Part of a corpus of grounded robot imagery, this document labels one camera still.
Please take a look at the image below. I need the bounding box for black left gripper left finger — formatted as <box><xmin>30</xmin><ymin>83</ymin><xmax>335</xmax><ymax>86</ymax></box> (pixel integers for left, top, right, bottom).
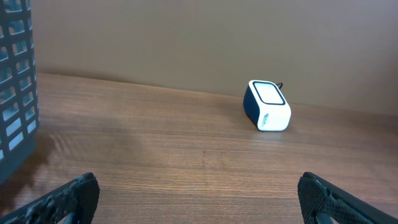
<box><xmin>1</xmin><ymin>172</ymin><xmax>100</xmax><ymax>224</ymax></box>

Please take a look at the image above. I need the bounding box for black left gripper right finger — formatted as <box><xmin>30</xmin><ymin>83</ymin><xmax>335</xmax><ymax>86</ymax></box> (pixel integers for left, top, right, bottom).
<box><xmin>297</xmin><ymin>172</ymin><xmax>397</xmax><ymax>224</ymax></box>

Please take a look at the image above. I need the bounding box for grey plastic shopping basket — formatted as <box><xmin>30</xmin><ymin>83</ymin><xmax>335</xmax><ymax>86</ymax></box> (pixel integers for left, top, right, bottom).
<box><xmin>1</xmin><ymin>0</ymin><xmax>40</xmax><ymax>183</ymax></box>

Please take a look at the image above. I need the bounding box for white barcode scanner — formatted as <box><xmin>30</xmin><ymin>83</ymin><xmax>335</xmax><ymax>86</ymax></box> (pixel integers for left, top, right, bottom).
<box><xmin>243</xmin><ymin>80</ymin><xmax>292</xmax><ymax>132</ymax></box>

